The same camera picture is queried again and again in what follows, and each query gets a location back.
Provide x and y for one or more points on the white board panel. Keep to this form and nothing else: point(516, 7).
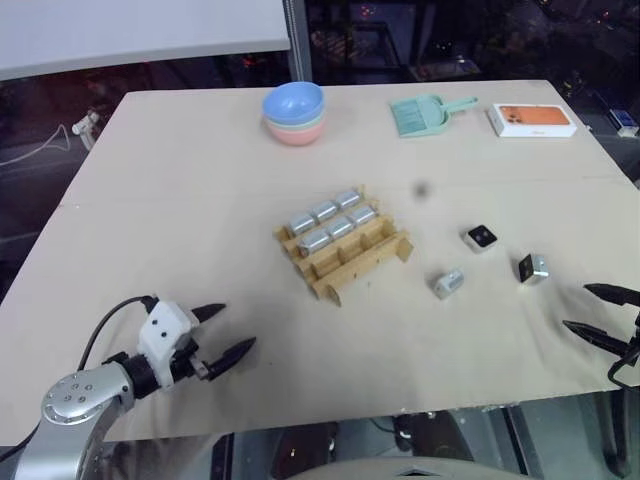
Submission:
point(130, 30)

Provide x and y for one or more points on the blue plastic bowl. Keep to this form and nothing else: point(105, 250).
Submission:
point(294, 101)

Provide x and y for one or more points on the pink plastic bowl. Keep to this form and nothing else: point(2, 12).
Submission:
point(296, 135)

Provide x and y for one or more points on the green plastic bowl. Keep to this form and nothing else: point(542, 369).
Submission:
point(320, 121)

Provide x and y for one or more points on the white black cube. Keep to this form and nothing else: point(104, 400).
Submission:
point(480, 239)

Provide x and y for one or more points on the small white device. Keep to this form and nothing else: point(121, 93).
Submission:
point(86, 127)

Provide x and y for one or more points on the teal plastic dustpan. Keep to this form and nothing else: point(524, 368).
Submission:
point(439, 122)

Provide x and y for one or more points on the grey robot torso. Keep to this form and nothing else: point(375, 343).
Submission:
point(410, 467)

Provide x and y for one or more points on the wooden slotted tray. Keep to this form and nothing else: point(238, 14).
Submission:
point(360, 255)

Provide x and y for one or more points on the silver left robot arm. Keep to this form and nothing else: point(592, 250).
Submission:
point(67, 405)

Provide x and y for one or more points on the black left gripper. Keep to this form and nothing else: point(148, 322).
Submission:
point(186, 362)

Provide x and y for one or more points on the white orange phone box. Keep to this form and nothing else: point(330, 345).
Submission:
point(534, 120)

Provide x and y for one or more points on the teal dustpan brush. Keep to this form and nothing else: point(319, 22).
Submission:
point(412, 116)

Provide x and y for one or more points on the grey metal pillar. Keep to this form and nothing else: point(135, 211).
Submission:
point(298, 40)

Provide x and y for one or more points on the black table leg frame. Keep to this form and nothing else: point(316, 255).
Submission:
point(622, 430)
point(221, 457)

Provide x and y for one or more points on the blue white small box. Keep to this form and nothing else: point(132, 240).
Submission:
point(622, 121)

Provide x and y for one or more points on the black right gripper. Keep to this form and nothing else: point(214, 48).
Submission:
point(633, 345)

